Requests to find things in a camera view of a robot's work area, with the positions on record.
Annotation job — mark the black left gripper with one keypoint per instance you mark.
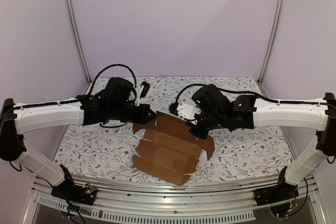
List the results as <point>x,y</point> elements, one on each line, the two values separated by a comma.
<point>142,119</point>

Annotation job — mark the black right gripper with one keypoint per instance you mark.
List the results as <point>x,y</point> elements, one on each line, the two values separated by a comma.
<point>203,126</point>

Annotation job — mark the brown cardboard box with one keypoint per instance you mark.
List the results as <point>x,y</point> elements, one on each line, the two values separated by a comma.
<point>168,150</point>

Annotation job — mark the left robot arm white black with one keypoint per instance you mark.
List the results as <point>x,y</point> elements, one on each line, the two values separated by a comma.
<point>119,101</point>

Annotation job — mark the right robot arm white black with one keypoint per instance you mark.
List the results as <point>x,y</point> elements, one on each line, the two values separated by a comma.
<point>213,110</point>

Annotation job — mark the floral patterned table mat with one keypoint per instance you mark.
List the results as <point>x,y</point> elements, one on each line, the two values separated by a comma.
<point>93,151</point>

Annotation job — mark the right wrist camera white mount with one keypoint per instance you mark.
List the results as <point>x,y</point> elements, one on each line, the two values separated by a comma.
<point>185,112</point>

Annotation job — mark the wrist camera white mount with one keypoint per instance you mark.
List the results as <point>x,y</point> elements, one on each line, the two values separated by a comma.
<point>141,92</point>
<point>185,112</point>

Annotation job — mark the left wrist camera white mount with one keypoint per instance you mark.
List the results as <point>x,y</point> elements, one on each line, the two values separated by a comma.
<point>141,92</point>

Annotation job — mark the curved aluminium rail base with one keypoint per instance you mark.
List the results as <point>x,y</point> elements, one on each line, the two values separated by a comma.
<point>135,202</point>

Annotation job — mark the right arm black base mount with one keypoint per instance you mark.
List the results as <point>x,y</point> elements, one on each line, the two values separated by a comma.
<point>280,192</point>

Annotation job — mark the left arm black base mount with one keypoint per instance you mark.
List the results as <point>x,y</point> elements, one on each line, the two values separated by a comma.
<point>68,190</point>

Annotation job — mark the left aluminium corner post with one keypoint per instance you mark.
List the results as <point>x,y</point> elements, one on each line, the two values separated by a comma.
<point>77,40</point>

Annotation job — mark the aluminium corner post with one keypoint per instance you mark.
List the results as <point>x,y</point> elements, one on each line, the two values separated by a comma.
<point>77,40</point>
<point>271,41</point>

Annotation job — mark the right aluminium corner post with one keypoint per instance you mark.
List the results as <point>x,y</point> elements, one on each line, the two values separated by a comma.
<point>271,41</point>

